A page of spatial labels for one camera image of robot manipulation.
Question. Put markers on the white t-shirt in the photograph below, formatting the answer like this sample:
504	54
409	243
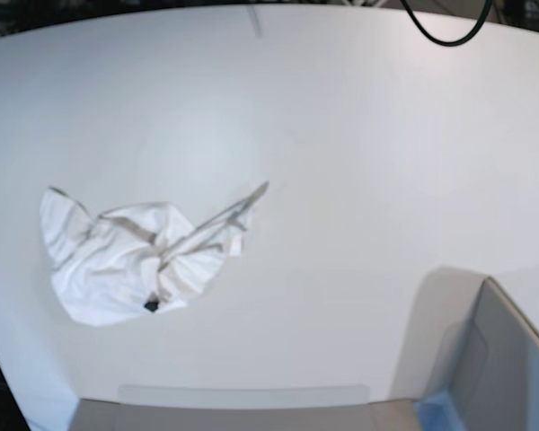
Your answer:
132	261

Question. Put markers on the grey cardboard box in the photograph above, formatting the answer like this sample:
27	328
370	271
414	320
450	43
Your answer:
470	356

